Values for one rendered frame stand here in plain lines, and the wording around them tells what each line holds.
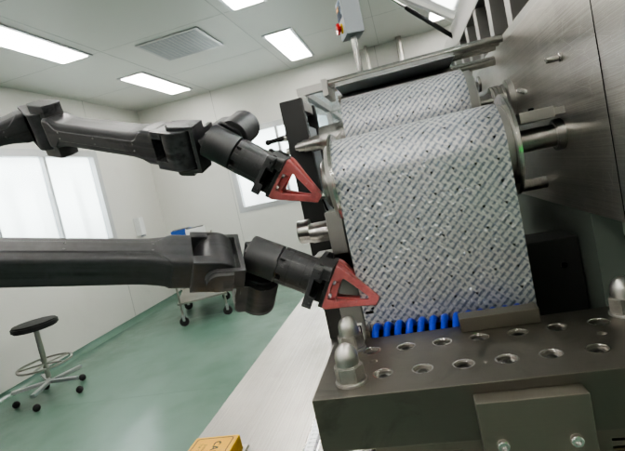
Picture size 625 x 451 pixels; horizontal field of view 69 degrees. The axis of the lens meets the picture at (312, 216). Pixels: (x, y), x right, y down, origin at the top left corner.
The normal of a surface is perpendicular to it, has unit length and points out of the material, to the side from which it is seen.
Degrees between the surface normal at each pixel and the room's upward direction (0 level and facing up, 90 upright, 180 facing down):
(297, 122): 90
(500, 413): 90
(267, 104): 90
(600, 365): 0
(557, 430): 90
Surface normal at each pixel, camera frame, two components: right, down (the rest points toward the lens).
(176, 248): 0.25, -0.79
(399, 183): -0.20, 0.12
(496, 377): -0.21, -0.98
